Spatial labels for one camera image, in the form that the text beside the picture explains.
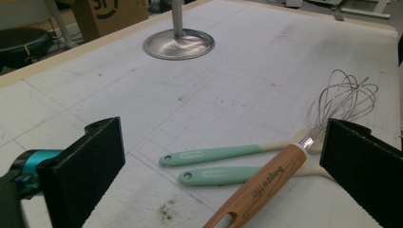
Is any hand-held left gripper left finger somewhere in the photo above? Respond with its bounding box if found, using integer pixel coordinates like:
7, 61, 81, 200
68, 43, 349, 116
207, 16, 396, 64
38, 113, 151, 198
37, 116, 126, 228

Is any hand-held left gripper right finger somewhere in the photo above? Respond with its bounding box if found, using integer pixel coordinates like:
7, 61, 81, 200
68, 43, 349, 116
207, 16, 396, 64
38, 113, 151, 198
318, 118, 403, 228

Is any wooden handled wire whisk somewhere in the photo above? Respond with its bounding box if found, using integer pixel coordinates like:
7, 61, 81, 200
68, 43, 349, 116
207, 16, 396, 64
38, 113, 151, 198
202, 69, 379, 228

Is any teal handled silicone brush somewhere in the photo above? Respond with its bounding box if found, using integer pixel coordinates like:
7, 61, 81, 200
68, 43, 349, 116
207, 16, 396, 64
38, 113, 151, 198
158, 127, 325, 168

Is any teal handled wooden spatula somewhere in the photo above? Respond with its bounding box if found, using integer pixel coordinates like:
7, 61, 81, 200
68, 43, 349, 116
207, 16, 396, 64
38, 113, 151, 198
178, 163, 334, 187

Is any metal utensil stand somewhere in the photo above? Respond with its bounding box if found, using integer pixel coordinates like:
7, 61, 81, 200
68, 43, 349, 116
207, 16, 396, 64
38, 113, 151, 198
142, 0, 216, 61

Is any black round stool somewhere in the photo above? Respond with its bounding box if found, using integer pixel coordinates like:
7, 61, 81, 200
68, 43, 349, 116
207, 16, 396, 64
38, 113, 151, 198
0, 27, 53, 69

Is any grey metal stand leg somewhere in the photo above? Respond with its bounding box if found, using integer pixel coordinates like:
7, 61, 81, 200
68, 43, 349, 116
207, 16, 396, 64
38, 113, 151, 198
46, 0, 78, 49

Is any large cardboard box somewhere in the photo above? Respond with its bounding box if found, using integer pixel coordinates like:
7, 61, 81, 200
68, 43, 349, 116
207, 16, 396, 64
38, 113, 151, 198
71, 0, 150, 44

